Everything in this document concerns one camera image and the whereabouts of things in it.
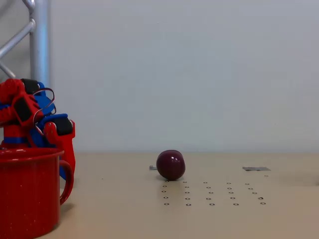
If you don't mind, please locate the flat grey metal plate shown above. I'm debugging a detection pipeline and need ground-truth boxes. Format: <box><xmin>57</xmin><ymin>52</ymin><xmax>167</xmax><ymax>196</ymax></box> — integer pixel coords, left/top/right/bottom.
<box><xmin>242</xmin><ymin>166</ymin><xmax>272</xmax><ymax>172</ymax></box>

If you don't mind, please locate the dark purple plum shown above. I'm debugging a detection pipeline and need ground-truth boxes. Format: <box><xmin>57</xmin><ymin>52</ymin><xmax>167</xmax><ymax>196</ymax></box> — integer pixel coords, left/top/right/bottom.
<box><xmin>156</xmin><ymin>149</ymin><xmax>186</xmax><ymax>181</ymax></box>

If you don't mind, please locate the dark red gripper cable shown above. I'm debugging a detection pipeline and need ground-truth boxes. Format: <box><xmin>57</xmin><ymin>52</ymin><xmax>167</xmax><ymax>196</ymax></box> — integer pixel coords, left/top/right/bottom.
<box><xmin>31</xmin><ymin>87</ymin><xmax>56</xmax><ymax>125</ymax></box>

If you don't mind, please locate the red speckled enamel mug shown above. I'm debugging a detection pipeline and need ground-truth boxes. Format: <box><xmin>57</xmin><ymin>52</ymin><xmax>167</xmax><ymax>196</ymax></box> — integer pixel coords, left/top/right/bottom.
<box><xmin>0</xmin><ymin>147</ymin><xmax>75</xmax><ymax>239</ymax></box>

